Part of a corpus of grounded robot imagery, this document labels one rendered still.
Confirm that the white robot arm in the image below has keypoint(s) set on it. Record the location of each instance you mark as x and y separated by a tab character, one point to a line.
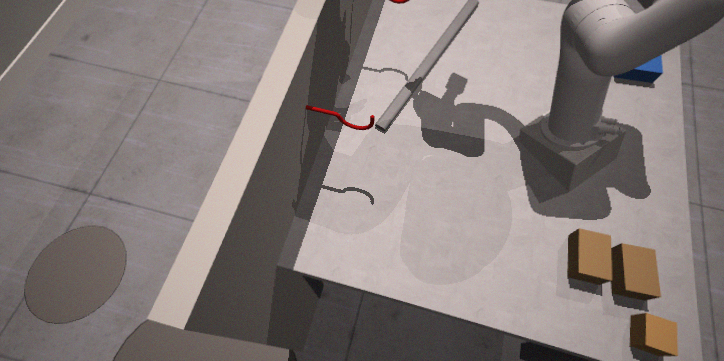
609	43

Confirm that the grey panel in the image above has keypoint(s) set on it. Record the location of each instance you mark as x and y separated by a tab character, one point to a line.
225	280

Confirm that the blue block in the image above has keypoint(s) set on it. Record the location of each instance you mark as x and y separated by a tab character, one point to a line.
647	72

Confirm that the grey metal rod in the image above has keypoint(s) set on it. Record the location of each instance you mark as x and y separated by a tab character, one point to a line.
423	69

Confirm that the dark red hook shank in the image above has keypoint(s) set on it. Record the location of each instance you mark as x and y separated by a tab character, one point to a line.
319	110

